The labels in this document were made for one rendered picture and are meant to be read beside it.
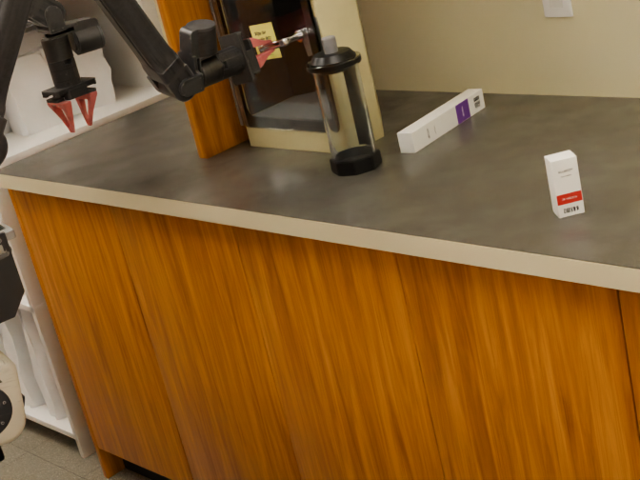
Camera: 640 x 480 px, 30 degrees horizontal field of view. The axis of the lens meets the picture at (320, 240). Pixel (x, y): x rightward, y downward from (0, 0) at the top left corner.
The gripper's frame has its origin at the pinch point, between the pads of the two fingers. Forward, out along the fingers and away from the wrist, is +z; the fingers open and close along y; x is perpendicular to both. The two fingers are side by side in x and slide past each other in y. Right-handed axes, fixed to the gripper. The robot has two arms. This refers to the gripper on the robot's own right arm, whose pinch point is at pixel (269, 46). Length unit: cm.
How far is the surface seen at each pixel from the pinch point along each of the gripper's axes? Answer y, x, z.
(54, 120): -6, 120, 13
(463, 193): -33, -47, -7
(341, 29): -1.4, -10.6, 11.0
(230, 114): -13.4, 28.8, 6.1
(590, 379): -61, -75, -21
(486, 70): -22, -11, 49
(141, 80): -5, 124, 48
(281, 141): -21.3, 13.7, 5.8
